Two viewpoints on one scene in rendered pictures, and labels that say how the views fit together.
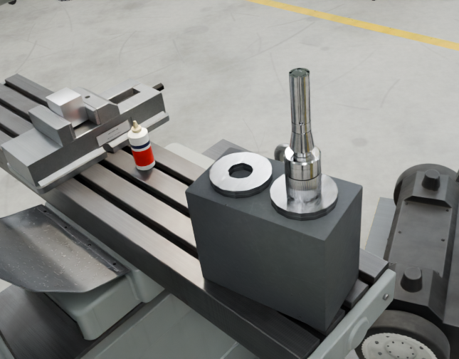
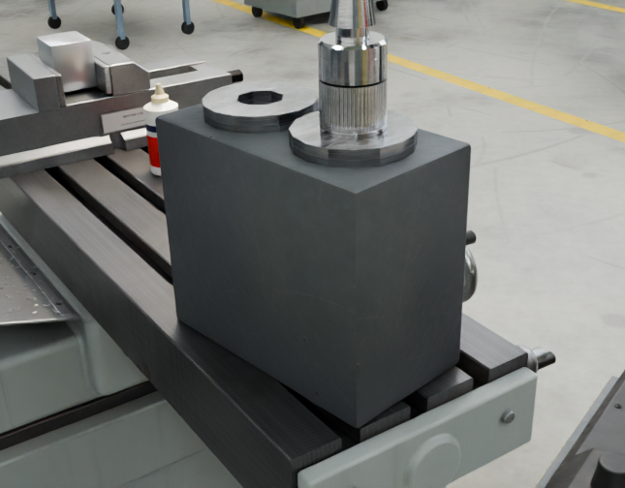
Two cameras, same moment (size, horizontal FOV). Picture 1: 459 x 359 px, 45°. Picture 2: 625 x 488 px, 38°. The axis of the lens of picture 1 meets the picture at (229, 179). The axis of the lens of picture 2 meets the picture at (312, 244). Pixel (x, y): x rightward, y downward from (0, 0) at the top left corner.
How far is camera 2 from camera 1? 31 cm
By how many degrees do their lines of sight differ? 14
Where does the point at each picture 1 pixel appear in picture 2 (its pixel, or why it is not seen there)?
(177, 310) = (166, 442)
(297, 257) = (312, 242)
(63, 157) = (37, 131)
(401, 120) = not seen: outside the picture
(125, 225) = (89, 235)
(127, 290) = (72, 362)
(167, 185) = not seen: hidden behind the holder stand
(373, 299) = (476, 405)
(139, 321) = (85, 432)
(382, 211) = not seen: hidden behind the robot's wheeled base
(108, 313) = (28, 393)
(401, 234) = (618, 411)
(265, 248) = (265, 230)
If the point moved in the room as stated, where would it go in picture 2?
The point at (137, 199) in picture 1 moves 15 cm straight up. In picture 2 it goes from (129, 207) to (112, 76)
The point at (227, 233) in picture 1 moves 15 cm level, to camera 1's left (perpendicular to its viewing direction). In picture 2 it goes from (211, 204) to (24, 198)
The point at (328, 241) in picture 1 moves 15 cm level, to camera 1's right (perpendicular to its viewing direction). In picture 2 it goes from (365, 202) to (609, 210)
